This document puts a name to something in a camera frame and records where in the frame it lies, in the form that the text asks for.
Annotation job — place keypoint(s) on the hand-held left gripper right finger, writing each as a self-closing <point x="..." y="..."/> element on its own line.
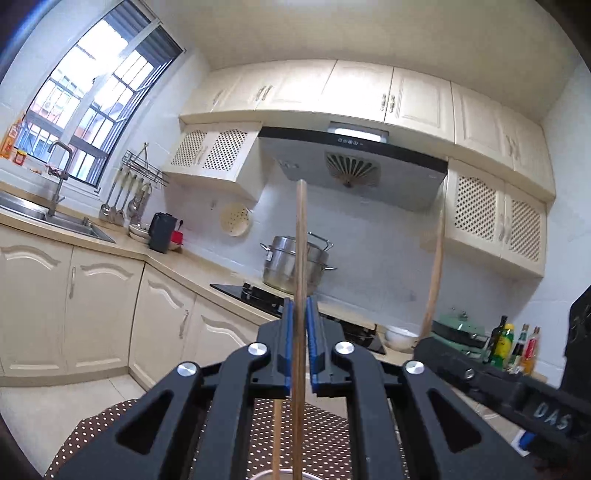
<point x="313" y="341"/>

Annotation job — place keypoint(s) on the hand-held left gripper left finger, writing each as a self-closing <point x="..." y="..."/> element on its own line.
<point x="288" y="341"/>

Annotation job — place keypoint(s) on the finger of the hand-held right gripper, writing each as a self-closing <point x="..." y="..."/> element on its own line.
<point x="443" y="357"/>

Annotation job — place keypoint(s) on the long wooden chopstick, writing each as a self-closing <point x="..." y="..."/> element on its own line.
<point x="434" y="277"/>
<point x="276" y="434"/>
<point x="301" y="240"/>

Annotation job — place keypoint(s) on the green countertop appliance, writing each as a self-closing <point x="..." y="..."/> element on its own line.
<point x="461" y="332"/>

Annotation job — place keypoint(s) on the white ceramic bowl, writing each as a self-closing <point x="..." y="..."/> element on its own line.
<point x="400" y="339"/>

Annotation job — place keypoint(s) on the black glass gas stove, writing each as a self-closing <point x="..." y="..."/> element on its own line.
<point x="258" y="297"/>

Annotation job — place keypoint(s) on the dark oil bottle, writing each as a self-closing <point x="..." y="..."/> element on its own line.
<point x="497" y="339"/>

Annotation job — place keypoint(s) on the yellow green bottle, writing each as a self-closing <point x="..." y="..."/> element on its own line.
<point x="507" y="344"/>

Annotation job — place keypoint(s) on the red label sauce bottle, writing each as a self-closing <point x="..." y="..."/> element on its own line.
<point x="532" y="353"/>

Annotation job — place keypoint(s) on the dark sauce bottle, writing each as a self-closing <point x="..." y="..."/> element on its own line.
<point x="519" y="350"/>

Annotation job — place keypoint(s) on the steel steamer pot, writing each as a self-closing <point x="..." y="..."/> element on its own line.
<point x="277" y="267"/>

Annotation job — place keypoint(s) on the round perforated cream tray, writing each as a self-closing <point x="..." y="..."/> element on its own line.
<point x="235" y="219"/>

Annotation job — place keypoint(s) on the large lattice door cabinet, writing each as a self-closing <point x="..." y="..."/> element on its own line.
<point x="489" y="217"/>

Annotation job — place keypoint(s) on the red container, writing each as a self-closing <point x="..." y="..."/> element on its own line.
<point x="178" y="237"/>

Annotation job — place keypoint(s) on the black electric kettle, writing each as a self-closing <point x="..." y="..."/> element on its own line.
<point x="161" y="233"/>

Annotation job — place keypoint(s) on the brown folding fan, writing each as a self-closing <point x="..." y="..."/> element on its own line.
<point x="353" y="168"/>

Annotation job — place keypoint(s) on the grey range hood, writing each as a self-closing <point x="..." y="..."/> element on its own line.
<point x="406" y="180"/>

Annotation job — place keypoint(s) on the stack of white dishes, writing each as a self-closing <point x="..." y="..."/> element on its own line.
<point x="138" y="233"/>

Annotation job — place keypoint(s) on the cream lower kitchen cabinets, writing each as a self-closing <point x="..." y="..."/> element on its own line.
<point x="92" y="304"/>

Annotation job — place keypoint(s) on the small lattice door cabinet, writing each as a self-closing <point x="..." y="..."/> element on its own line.
<point x="212" y="150"/>

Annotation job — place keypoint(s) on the hanging steel kitchen utensil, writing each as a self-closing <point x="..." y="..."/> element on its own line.
<point x="106" y="210"/>
<point x="135" y="203"/>
<point x="119" y="213"/>
<point x="146" y="191"/>

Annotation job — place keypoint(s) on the brown polka dot tablecloth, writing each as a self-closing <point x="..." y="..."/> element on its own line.
<point x="92" y="429"/>

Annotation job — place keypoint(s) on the steel sink faucet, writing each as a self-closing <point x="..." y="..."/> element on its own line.
<point x="59" y="184"/>

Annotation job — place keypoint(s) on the steel kitchen sink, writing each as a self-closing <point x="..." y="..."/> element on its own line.
<point x="27" y="207"/>

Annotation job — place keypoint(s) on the barred kitchen window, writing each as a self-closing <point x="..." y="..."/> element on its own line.
<point x="92" y="92"/>

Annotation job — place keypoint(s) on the small red yellow jar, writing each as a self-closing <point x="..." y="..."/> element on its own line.
<point x="21" y="158"/>

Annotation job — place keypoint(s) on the orange detergent bottle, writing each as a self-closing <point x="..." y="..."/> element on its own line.
<point x="10" y="141"/>

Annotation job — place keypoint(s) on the cream upper wall cabinets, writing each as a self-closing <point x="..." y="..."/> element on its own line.
<point x="360" y="92"/>

